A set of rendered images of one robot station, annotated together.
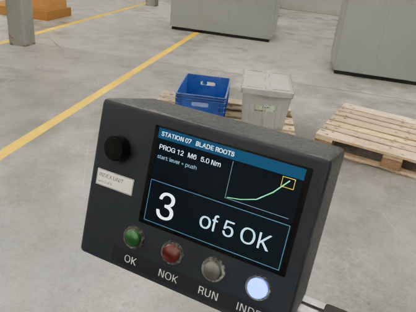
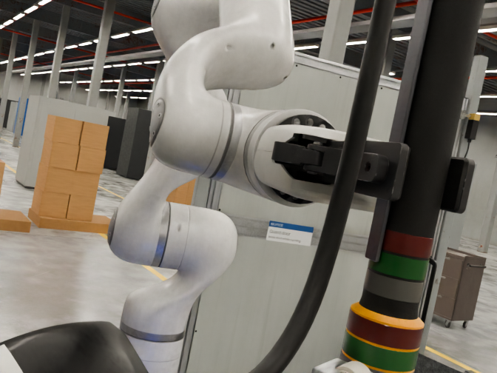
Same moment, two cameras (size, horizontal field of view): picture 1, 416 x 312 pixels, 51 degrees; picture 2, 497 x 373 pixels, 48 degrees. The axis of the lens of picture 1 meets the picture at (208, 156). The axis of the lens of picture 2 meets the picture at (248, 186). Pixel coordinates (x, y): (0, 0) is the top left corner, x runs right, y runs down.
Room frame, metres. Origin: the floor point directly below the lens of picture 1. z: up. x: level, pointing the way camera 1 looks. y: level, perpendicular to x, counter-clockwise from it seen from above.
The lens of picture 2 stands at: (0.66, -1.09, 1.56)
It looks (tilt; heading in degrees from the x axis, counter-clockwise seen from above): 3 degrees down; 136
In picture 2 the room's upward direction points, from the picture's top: 11 degrees clockwise
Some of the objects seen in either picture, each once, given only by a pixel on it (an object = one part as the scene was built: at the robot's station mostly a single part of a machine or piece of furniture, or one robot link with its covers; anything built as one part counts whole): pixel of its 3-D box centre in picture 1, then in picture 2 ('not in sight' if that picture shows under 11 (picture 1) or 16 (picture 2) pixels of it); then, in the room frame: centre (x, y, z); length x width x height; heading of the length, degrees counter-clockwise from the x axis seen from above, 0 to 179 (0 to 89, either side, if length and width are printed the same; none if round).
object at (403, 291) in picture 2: not in sight; (393, 284); (0.49, -0.79, 1.50); 0.03 x 0.03 x 0.01
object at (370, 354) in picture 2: not in sight; (379, 347); (0.49, -0.79, 1.46); 0.04 x 0.04 x 0.01
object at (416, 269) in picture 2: not in sight; (398, 263); (0.49, -0.79, 1.51); 0.03 x 0.03 x 0.01
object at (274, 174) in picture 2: not in sight; (328, 163); (0.39, -0.75, 1.56); 0.11 x 0.10 x 0.07; 156
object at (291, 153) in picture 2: not in sight; (306, 158); (0.41, -0.80, 1.56); 0.08 x 0.06 x 0.01; 97
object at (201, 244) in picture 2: not in sight; (182, 269); (-0.14, -0.45, 1.33); 0.19 x 0.12 x 0.24; 62
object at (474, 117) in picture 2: not in sight; (464, 137); (-0.52, 1.29, 1.82); 0.09 x 0.04 x 0.23; 66
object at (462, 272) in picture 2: not in sight; (447, 286); (-2.48, 5.64, 0.45); 0.68 x 0.47 x 0.90; 172
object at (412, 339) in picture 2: not in sight; (384, 326); (0.49, -0.79, 1.47); 0.04 x 0.04 x 0.01
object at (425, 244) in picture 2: not in sight; (402, 241); (0.49, -0.79, 1.52); 0.03 x 0.03 x 0.01
